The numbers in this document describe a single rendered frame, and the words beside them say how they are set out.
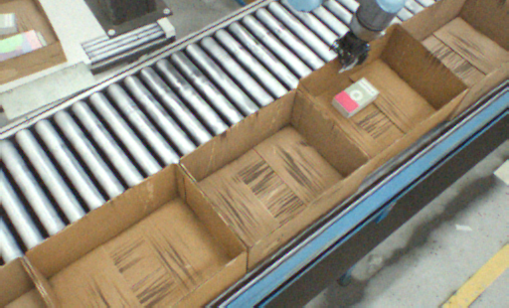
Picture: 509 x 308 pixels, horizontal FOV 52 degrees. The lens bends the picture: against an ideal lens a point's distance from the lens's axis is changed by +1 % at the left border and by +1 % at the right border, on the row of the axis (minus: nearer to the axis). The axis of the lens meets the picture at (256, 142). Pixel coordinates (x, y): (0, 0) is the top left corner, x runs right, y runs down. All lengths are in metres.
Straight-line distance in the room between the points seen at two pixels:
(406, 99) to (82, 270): 1.05
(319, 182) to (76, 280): 0.67
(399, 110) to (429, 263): 0.98
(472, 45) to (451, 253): 0.99
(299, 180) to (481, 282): 1.26
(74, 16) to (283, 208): 1.13
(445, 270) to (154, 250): 1.46
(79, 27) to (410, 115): 1.22
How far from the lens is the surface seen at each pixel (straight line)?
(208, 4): 3.21
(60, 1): 2.17
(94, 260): 1.37
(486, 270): 2.52
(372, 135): 1.56
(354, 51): 1.42
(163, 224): 1.38
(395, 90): 1.67
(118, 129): 1.72
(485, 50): 1.93
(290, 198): 1.42
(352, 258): 1.66
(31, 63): 1.90
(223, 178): 1.43
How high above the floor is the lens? 2.13
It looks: 56 degrees down
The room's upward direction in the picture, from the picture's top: 5 degrees clockwise
